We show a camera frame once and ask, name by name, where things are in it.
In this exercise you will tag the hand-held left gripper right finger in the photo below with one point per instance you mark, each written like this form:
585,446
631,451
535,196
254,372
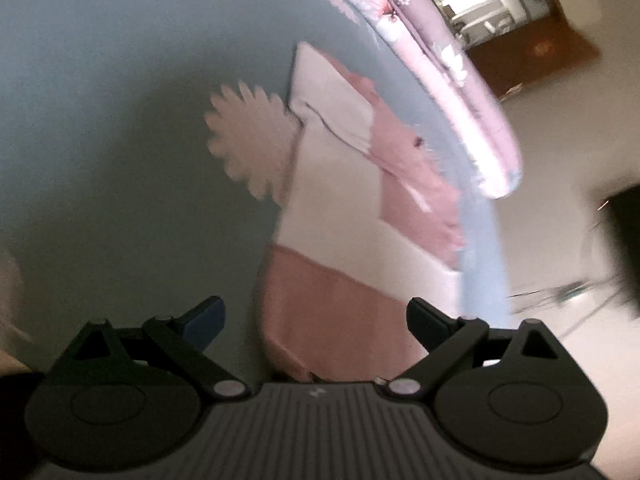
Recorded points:
425,321

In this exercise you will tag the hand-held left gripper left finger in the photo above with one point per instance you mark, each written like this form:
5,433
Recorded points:
205,321

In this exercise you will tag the pink and white sweater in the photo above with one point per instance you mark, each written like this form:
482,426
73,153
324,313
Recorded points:
340,290

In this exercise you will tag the wooden door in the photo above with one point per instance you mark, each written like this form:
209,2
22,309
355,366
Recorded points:
540,60

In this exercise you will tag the blue floral bed sheet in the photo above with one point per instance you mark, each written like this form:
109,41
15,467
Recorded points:
125,110

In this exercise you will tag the pink floral quilt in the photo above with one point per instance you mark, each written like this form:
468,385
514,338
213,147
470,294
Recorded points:
450,70

